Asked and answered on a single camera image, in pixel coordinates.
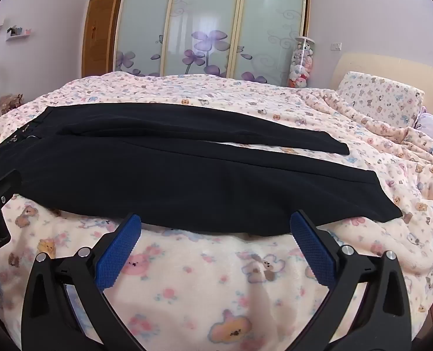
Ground floral glass door wardrobe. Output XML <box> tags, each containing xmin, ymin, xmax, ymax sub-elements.
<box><xmin>107</xmin><ymin>0</ymin><xmax>312</xmax><ymax>87</ymax></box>

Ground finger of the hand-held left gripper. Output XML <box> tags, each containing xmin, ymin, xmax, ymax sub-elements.
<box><xmin>0</xmin><ymin>170</ymin><xmax>22</xmax><ymax>213</ymax></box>

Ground black pants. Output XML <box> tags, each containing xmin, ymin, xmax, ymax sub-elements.
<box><xmin>0</xmin><ymin>103</ymin><xmax>403</xmax><ymax>235</ymax></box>

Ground bear printed pillow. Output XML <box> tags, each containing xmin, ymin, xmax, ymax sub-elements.
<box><xmin>335</xmin><ymin>71</ymin><xmax>427</xmax><ymax>129</ymax></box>

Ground beige headboard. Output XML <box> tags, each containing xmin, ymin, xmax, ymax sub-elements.
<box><xmin>330</xmin><ymin>53</ymin><xmax>433</xmax><ymax>118</ymax></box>

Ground bear printed blanket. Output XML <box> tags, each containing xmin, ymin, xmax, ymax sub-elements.
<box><xmin>0</xmin><ymin>71</ymin><xmax>433</xmax><ymax>351</ymax></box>

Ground clear tube of plush toys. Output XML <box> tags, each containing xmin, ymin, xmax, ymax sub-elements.
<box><xmin>287</xmin><ymin>37</ymin><xmax>315</xmax><ymax>88</ymax></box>

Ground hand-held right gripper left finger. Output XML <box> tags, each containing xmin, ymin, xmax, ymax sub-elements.
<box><xmin>21</xmin><ymin>213</ymin><xmax>147</xmax><ymax>351</ymax></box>

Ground brown plush toy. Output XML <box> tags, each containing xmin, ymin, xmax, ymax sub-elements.
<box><xmin>0</xmin><ymin>94</ymin><xmax>25</xmax><ymax>112</ymax></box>

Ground wooden door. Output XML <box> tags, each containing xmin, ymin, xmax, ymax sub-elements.
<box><xmin>81</xmin><ymin>0</ymin><xmax>117</xmax><ymax>80</ymax></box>

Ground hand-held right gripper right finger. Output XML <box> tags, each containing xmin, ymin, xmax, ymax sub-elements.
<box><xmin>289</xmin><ymin>210</ymin><xmax>412</xmax><ymax>351</ymax></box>

